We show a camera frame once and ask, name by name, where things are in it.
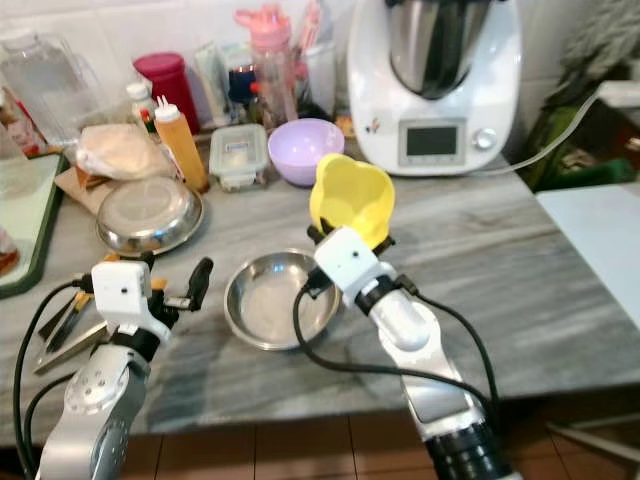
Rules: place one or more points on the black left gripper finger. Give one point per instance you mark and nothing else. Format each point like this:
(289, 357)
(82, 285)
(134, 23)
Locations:
(201, 275)

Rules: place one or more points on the yellow plastic bowl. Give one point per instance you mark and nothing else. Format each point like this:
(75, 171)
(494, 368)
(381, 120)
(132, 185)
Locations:
(352, 195)

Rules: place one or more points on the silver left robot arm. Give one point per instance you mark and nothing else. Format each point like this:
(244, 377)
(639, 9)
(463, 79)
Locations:
(95, 410)

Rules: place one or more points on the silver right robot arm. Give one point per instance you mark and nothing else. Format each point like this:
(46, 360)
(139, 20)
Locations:
(430, 370)

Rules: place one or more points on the purple plastic bowl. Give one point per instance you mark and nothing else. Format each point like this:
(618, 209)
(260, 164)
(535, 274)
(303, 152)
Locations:
(305, 179)
(305, 140)

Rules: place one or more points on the shallow steel dish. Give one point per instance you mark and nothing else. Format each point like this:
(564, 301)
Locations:
(272, 305)

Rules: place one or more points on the overturned steel bowl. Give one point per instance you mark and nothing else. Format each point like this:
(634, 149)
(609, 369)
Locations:
(150, 212)

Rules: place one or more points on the glass food container with lid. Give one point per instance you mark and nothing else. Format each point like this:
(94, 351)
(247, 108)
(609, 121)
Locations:
(238, 155)

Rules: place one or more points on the orange squeeze bottle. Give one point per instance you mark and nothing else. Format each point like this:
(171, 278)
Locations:
(182, 150)

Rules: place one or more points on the green tray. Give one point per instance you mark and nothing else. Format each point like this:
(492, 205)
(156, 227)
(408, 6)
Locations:
(45, 240)

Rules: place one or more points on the plastic bag of bread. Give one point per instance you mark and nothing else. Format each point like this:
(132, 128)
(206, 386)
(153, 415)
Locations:
(120, 150)

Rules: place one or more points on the white kitchen machine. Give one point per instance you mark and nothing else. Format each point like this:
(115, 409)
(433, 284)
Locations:
(380, 100)

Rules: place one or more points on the brown paper bag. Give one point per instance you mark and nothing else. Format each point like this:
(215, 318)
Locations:
(75, 188)

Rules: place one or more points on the clear drinking glass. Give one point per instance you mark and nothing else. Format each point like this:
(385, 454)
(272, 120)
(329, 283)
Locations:
(318, 75)

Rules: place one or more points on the jar with dark blue lid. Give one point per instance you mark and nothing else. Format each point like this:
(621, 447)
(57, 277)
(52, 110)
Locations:
(242, 85)

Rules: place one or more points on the small tub of red sauce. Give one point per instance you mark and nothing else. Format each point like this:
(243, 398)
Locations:
(8, 252)

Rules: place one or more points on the small white-capped sauce bottle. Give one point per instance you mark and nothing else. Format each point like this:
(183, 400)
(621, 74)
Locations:
(140, 105)

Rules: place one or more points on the pink drinking bottle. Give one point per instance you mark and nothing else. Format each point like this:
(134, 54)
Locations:
(268, 60)

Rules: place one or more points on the pale food packet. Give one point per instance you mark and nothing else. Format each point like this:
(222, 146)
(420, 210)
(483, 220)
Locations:
(208, 80)

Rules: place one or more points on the maroon canister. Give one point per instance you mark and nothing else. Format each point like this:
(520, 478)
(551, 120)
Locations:
(162, 75)

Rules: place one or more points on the clear water jug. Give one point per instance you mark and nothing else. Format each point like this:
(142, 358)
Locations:
(45, 90)

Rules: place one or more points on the green crate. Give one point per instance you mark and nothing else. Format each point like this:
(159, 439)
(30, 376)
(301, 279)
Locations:
(560, 160)

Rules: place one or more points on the white side table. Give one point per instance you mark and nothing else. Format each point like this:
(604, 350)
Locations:
(595, 250)

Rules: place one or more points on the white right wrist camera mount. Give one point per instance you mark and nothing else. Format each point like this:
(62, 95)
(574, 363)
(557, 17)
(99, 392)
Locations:
(350, 262)

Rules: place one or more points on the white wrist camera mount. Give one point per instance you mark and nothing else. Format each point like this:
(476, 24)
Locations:
(350, 262)
(122, 292)

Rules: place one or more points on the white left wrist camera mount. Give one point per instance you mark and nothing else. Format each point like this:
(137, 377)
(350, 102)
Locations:
(122, 292)

